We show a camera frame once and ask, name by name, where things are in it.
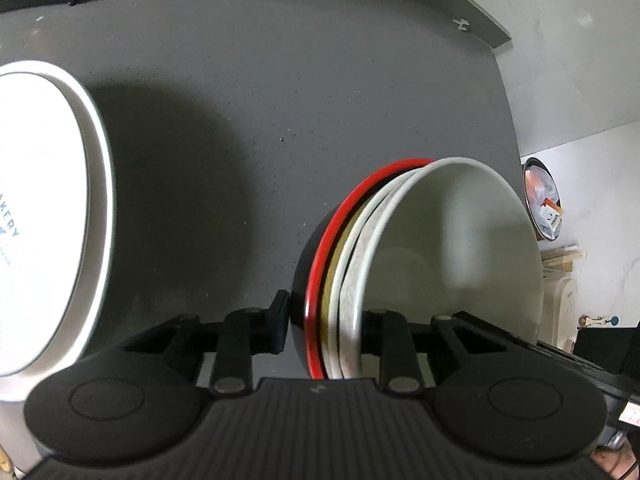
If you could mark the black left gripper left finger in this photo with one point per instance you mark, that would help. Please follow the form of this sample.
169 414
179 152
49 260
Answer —
182 343

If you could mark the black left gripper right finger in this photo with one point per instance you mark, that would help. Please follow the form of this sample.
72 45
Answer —
450 343

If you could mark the beige bowl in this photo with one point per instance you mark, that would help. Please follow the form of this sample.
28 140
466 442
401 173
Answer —
384 263

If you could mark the red rimmed black bowl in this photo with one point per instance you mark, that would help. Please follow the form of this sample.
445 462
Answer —
313 263

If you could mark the white top bowl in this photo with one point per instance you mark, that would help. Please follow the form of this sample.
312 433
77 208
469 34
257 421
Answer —
490 258

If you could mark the large white Sweet plate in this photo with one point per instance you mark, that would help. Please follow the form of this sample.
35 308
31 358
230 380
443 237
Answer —
19 453

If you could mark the small white Bakery plate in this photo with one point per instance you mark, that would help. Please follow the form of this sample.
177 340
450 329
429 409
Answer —
44 195

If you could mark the person's right hand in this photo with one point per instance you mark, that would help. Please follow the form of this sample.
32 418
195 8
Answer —
621 464

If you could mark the white rice cooker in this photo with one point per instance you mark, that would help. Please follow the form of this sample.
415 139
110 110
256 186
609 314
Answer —
559 325

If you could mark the wooden chopsticks bundle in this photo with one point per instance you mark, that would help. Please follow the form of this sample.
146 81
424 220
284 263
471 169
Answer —
569 253

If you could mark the brown trash bin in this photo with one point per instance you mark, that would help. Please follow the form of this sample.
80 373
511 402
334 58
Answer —
542 200

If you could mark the small white clip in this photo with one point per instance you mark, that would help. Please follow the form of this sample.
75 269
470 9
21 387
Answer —
461 24

